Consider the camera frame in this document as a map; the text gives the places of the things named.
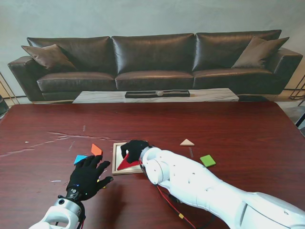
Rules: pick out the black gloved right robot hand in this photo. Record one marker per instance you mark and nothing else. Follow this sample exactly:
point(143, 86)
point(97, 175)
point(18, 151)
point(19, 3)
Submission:
point(135, 148)

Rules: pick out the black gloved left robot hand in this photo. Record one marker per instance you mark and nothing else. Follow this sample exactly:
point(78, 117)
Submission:
point(84, 177)

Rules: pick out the large red tangram triangle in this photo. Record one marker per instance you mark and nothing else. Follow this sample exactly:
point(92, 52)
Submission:
point(125, 164)

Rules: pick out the square wooden puzzle tray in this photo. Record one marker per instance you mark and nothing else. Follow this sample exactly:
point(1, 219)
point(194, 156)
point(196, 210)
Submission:
point(116, 157)

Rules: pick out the large yellow tangram triangle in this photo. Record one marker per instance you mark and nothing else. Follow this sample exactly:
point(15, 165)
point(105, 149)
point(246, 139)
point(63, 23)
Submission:
point(104, 187)

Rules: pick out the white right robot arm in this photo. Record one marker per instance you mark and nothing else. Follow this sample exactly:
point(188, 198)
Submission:
point(202, 181)

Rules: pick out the blue tangram triangle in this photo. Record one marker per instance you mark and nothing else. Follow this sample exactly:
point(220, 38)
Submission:
point(78, 159)

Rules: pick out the orange tangram parallelogram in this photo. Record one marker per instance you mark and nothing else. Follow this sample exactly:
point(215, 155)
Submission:
point(96, 149)

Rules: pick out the green tangram square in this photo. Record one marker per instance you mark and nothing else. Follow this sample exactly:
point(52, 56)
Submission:
point(207, 160)

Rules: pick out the small natural wood triangle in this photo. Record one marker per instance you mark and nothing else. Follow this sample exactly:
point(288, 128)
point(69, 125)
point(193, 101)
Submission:
point(187, 143)

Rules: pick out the long black decorative tray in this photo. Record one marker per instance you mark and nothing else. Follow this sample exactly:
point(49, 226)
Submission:
point(140, 94)

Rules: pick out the clear tape strip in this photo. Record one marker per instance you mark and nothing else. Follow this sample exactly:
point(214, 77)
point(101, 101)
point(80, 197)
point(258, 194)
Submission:
point(191, 152)

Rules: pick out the small glass ball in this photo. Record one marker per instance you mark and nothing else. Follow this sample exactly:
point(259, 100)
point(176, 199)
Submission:
point(159, 93)

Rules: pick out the grey marble coffee table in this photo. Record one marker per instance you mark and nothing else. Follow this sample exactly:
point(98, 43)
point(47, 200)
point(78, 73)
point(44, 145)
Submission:
point(100, 96)

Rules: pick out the dark brown leather sofa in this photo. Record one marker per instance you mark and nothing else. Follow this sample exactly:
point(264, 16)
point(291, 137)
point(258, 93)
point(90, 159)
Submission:
point(152, 59)

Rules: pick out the black chair edge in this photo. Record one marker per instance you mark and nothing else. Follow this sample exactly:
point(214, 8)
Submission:
point(2, 107)

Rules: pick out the brown throw pillow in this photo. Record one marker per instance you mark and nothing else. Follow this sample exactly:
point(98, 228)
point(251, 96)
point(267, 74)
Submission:
point(259, 53)
point(50, 57)

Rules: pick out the thin metal side table frame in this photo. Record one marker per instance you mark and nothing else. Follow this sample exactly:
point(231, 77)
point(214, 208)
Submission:
point(9, 91)
point(296, 90)

